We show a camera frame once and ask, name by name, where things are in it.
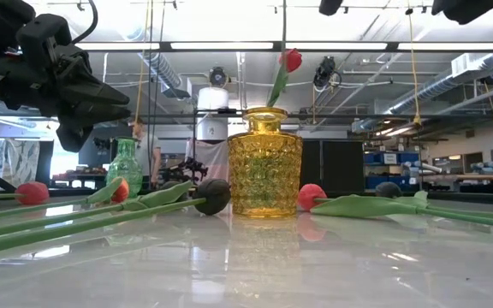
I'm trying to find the yellow glass vase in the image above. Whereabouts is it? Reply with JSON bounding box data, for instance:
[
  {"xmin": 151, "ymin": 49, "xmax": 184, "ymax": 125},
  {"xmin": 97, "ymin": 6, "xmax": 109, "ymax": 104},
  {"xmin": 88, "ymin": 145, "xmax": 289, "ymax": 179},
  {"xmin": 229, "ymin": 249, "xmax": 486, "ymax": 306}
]
[{"xmin": 228, "ymin": 106, "xmax": 304, "ymax": 218}]

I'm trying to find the silver spiral air duct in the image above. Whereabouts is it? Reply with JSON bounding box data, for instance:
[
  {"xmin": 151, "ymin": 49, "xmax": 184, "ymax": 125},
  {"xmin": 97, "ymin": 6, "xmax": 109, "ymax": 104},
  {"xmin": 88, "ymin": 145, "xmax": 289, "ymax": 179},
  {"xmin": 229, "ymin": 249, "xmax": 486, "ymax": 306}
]
[
  {"xmin": 141, "ymin": 50, "xmax": 183, "ymax": 93},
  {"xmin": 351, "ymin": 63, "xmax": 493, "ymax": 133}
]

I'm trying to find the white light strip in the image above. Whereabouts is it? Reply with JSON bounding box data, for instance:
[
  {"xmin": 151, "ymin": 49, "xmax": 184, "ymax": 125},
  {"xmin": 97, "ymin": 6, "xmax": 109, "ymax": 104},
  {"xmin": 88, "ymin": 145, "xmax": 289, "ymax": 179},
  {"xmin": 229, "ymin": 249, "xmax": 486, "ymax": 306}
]
[
  {"xmin": 397, "ymin": 42, "xmax": 493, "ymax": 50},
  {"xmin": 284, "ymin": 42, "xmax": 388, "ymax": 50},
  {"xmin": 169, "ymin": 42, "xmax": 275, "ymax": 50},
  {"xmin": 74, "ymin": 42, "xmax": 161, "ymax": 50}
]

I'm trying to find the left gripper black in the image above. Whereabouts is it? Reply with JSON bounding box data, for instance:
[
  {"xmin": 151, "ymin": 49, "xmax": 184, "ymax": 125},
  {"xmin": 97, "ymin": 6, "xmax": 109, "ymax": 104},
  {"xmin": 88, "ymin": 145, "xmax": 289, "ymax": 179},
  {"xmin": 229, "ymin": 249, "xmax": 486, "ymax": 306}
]
[{"xmin": 0, "ymin": 44, "xmax": 133, "ymax": 154}]

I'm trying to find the wooden workbench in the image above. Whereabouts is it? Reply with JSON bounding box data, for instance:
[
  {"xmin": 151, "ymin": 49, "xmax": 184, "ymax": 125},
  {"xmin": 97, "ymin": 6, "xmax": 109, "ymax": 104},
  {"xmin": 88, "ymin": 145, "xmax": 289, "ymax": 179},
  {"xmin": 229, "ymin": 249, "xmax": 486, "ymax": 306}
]
[{"xmin": 419, "ymin": 173, "xmax": 493, "ymax": 194}]

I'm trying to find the leaf patterned cloth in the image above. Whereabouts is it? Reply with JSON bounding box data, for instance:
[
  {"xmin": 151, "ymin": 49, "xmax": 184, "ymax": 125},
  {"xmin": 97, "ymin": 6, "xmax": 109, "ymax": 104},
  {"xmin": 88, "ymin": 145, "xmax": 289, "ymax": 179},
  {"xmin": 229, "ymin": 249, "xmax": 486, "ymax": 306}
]
[{"xmin": 0, "ymin": 139, "xmax": 41, "ymax": 187}]

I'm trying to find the black hanging cable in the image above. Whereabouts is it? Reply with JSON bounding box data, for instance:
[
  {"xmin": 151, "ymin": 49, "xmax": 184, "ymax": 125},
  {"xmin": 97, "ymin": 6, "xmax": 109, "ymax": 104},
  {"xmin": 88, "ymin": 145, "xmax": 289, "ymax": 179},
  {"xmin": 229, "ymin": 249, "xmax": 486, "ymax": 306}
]
[{"xmin": 148, "ymin": 0, "xmax": 154, "ymax": 189}]

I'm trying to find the pale pink cloth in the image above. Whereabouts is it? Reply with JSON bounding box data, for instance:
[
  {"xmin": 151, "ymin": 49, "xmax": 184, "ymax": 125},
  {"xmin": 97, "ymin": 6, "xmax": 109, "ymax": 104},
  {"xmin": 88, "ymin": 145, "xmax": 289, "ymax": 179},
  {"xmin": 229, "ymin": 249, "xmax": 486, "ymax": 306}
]
[{"xmin": 185, "ymin": 139, "xmax": 230, "ymax": 181}]

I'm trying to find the white ceiling air unit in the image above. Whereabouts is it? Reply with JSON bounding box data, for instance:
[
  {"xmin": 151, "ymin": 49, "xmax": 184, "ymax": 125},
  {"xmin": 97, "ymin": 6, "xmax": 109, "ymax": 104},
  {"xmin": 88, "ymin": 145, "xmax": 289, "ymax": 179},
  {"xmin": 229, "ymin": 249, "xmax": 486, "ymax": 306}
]
[{"xmin": 450, "ymin": 53, "xmax": 493, "ymax": 79}]

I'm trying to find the black ceiling cable reel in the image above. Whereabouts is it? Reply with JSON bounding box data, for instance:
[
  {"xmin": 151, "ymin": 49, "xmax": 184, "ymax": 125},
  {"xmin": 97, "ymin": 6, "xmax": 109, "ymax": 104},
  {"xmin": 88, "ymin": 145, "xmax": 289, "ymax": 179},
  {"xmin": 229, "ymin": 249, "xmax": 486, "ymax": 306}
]
[
  {"xmin": 312, "ymin": 55, "xmax": 342, "ymax": 90},
  {"xmin": 209, "ymin": 66, "xmax": 229, "ymax": 87}
]

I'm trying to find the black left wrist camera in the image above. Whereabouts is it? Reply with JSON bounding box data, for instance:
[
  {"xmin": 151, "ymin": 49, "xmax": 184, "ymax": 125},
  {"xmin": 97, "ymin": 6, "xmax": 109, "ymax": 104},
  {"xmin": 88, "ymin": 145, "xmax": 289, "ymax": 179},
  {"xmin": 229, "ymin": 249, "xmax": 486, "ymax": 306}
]
[{"xmin": 15, "ymin": 14, "xmax": 73, "ymax": 56}]

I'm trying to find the black storage cabinet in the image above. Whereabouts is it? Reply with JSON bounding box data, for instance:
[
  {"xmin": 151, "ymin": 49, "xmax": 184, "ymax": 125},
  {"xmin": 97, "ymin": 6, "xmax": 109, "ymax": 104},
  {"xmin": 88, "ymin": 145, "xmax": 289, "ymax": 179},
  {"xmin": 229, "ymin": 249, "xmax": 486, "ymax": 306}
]
[{"xmin": 300, "ymin": 139, "xmax": 365, "ymax": 194}]

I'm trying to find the blue storage bins shelf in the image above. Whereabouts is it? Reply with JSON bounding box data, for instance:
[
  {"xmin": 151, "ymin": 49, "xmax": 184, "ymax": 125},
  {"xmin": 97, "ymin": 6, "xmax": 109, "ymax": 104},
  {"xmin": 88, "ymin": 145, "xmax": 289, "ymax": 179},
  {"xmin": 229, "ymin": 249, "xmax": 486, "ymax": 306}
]
[{"xmin": 363, "ymin": 151, "xmax": 421, "ymax": 187}]

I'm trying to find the black background monitor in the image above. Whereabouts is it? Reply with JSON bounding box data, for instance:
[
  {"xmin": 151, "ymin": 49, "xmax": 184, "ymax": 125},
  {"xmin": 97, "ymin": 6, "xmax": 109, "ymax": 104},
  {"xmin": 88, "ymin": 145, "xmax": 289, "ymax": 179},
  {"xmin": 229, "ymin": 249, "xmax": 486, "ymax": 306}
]
[{"xmin": 78, "ymin": 136, "xmax": 113, "ymax": 169}]

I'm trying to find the green glass vase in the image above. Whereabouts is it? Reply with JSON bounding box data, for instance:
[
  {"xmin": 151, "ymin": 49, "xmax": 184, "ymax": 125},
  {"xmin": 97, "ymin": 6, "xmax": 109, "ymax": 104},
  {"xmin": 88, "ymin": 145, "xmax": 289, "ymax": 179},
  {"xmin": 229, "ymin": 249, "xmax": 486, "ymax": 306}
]
[{"xmin": 106, "ymin": 136, "xmax": 144, "ymax": 198}]

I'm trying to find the orange artificial tulip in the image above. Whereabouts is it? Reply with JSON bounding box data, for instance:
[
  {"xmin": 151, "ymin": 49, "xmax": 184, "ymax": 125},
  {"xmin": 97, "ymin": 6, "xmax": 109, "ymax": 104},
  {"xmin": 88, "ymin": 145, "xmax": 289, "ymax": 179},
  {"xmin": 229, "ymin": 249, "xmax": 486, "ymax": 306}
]
[
  {"xmin": 0, "ymin": 181, "xmax": 50, "ymax": 210},
  {"xmin": 0, "ymin": 176, "xmax": 131, "ymax": 223},
  {"xmin": 266, "ymin": 48, "xmax": 304, "ymax": 109}
]

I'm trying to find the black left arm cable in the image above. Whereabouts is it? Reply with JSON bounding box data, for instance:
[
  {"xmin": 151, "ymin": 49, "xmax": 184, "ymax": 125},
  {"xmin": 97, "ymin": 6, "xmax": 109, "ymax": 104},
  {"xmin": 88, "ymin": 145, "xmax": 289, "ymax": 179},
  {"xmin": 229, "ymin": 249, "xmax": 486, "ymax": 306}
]
[{"xmin": 70, "ymin": 0, "xmax": 99, "ymax": 44}]

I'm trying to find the small black background robot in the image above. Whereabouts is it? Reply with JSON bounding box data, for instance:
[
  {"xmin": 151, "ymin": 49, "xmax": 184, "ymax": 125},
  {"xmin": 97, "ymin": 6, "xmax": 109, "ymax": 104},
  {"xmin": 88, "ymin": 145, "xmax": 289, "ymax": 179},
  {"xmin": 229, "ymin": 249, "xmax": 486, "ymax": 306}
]
[{"xmin": 163, "ymin": 157, "xmax": 209, "ymax": 184}]

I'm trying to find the person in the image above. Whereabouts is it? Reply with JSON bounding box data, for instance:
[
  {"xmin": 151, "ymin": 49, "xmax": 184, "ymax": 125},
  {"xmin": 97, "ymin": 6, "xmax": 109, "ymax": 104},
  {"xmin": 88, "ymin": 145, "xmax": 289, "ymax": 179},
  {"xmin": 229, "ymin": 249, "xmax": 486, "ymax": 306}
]
[{"xmin": 129, "ymin": 117, "xmax": 163, "ymax": 190}]

